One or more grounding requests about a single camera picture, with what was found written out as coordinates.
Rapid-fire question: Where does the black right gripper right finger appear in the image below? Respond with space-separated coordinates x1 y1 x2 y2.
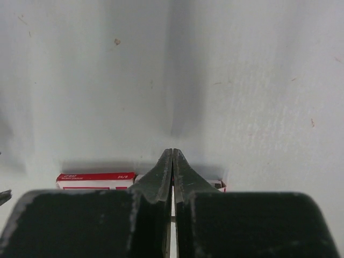
173 149 340 257

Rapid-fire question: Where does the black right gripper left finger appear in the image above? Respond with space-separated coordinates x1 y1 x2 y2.
1 149 172 257

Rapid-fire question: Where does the red white staple box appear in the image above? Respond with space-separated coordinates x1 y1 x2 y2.
55 171 226 193

